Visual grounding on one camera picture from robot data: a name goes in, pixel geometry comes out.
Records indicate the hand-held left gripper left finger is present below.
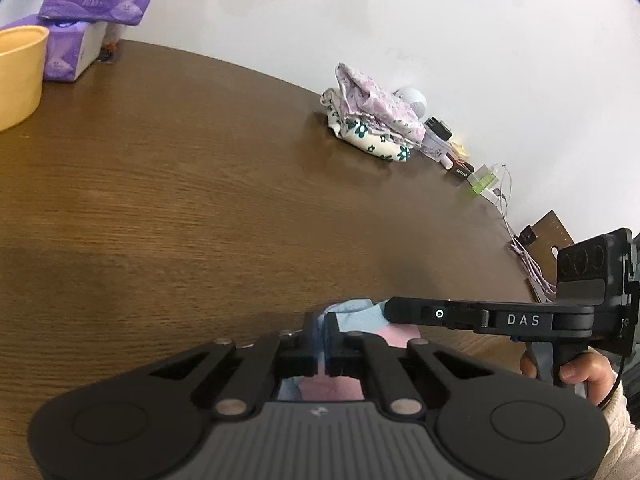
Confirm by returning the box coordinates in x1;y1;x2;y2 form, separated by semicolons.
150;312;321;418

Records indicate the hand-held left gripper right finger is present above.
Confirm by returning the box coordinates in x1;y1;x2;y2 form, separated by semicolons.
325;312;493;418

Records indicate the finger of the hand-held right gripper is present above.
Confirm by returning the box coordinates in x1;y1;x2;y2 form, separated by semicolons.
382;296;492;334

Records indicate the pink and blue mesh vest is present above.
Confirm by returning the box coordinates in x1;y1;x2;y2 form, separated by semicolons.
277;297;422;403

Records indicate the person's right forearm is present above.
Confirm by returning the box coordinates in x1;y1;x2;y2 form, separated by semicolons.
597;382;640;480

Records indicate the person's right hand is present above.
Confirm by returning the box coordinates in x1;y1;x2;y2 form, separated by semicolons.
519;349;622;411

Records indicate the brown cardboard sheet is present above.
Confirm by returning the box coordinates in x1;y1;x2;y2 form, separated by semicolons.
526;210;574;302

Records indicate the green spray bottle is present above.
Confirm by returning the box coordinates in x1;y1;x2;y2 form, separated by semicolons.
470;171;499;195

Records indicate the folded cream green-flower cloth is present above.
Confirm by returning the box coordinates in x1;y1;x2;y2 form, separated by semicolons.
321;87;414;163

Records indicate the small black box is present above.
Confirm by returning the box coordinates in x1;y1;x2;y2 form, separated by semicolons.
425;117;453;142

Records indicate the folded pink floral cloth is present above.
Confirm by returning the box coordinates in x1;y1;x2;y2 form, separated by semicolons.
334;62;427;147

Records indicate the white robot figure speaker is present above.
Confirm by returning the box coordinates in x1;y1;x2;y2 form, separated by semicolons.
394;87;430;118

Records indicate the purple and white tissue box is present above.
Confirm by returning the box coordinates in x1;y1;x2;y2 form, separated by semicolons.
0;12;109;83

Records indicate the yellow ceramic mug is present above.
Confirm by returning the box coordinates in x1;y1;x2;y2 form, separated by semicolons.
0;25;51;132

